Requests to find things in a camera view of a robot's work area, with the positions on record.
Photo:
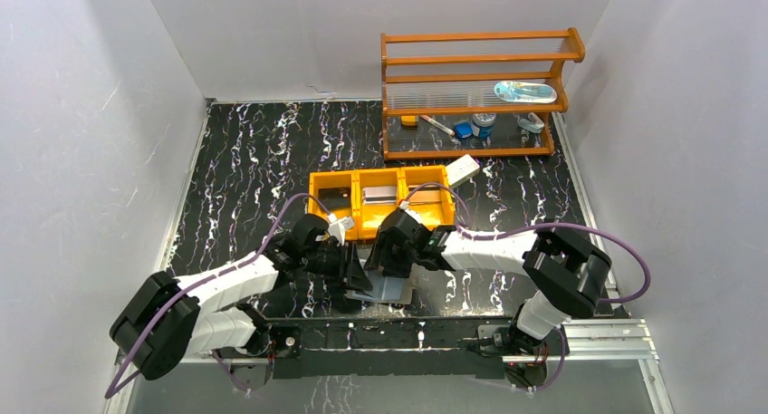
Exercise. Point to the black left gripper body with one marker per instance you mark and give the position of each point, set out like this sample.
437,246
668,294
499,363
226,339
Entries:
349,266

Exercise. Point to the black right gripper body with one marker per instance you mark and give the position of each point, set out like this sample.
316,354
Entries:
379,262

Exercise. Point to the yellow three-compartment organizer tray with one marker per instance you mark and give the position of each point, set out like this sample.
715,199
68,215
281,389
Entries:
368,218

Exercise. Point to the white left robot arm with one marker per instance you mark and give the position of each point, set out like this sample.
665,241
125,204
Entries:
170,318

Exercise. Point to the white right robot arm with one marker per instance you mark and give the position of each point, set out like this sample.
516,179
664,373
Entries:
567,269

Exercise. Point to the brown card in tray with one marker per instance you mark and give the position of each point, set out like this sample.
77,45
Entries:
427,195

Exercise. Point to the dark card in tray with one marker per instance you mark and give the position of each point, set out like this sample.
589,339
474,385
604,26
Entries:
335,198

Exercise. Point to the silver card in tray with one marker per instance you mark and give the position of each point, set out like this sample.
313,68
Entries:
379,195

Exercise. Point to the green and white box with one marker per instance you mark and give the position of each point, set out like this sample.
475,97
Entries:
461,170

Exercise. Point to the white marker pen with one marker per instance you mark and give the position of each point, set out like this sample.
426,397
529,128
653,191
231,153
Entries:
437,124

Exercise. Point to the small yellow block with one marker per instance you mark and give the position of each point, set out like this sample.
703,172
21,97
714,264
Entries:
409,121

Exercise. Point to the small blue box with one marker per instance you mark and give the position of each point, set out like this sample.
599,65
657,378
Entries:
463,130

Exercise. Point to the white jar blue label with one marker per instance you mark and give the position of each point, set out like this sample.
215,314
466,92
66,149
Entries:
483,124

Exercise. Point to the orange wooden shelf rack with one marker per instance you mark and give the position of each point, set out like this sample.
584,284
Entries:
450,77

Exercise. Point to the teal blister pack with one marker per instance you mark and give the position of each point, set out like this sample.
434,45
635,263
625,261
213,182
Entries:
525,92

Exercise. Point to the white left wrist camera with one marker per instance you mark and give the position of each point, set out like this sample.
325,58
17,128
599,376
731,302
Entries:
339,226

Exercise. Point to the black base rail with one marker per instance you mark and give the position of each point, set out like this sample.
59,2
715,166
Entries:
481,347

